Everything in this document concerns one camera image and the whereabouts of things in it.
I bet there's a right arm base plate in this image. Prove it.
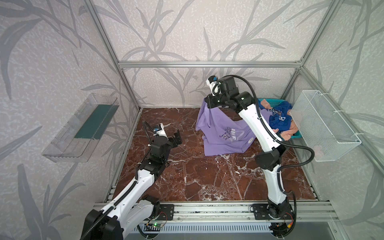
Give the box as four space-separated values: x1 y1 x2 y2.
250 204 295 221

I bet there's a white wire basket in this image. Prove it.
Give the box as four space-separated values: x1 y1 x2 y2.
291 90 362 162

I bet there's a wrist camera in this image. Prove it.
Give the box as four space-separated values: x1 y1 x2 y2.
206 76 221 96
153 123 168 139

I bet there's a purple t-shirt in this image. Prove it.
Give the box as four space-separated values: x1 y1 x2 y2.
196 102 257 157

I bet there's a right wiring bundle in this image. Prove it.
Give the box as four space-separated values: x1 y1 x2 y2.
268 220 296 239

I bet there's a blue t-shirt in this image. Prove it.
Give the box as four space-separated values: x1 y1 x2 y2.
259 99 293 133

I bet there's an aluminium front rail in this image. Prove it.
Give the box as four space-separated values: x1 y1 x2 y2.
161 201 340 223

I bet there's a pink t-shirt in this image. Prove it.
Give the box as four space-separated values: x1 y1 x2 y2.
259 99 300 142

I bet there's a left circuit board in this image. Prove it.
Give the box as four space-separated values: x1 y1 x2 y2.
144 222 166 232

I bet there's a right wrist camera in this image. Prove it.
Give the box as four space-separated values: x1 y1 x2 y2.
206 76 221 96

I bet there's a clear plastic tray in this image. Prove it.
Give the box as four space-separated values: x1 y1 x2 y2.
42 93 120 163

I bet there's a teal plastic basket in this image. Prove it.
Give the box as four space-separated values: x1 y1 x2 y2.
258 98 303 139

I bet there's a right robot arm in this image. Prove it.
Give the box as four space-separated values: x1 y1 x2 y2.
205 75 315 219

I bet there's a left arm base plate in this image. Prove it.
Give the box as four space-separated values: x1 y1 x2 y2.
144 203 175 221

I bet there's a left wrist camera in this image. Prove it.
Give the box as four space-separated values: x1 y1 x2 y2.
153 123 168 139

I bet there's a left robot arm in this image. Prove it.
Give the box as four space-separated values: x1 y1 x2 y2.
81 124 182 240

